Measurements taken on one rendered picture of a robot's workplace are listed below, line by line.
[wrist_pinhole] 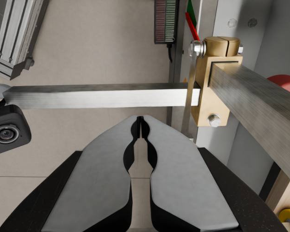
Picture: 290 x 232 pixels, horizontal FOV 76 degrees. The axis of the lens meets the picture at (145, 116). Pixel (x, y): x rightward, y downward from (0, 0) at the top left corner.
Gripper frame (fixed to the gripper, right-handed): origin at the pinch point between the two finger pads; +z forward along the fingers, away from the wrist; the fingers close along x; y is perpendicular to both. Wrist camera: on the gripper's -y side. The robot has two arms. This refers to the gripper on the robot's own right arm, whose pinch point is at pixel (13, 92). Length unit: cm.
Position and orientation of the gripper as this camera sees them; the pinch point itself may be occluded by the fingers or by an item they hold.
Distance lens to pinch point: 39.6
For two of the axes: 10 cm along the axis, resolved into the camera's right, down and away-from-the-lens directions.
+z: -0.2, -5.0, 8.6
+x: 0.1, 8.6, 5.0
